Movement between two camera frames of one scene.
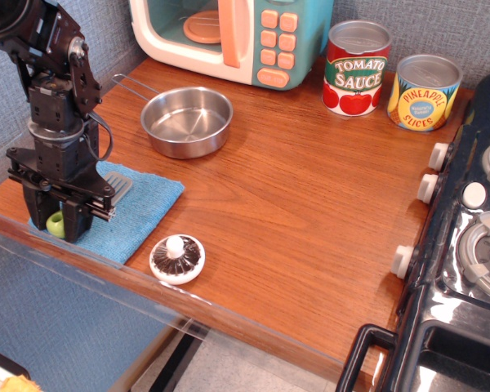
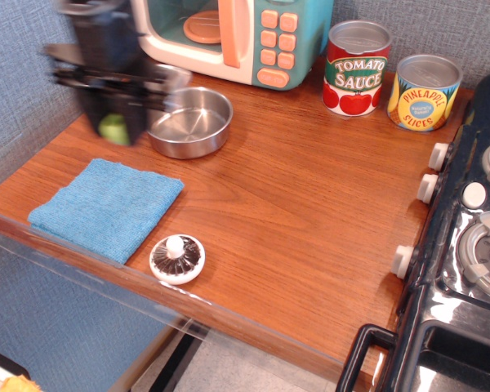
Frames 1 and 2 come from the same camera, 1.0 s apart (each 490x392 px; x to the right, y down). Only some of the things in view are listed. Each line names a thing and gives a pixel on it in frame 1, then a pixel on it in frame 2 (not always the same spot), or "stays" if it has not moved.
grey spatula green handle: (118, 182) → (167, 79)
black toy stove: (452, 333) stays
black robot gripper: (69, 167) → (104, 79)
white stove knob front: (402, 260) stays
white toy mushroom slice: (176, 258) stays
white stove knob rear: (438, 155) stays
